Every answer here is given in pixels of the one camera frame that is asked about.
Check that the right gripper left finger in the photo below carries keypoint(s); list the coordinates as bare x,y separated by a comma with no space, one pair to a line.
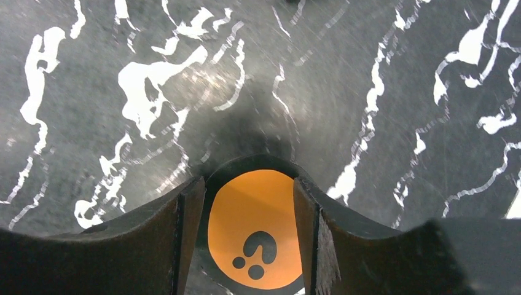
145,251

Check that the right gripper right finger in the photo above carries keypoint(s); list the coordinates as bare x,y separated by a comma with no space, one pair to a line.
343,252

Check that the orange black round coaster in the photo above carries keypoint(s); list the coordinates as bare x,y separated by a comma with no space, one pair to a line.
247,239

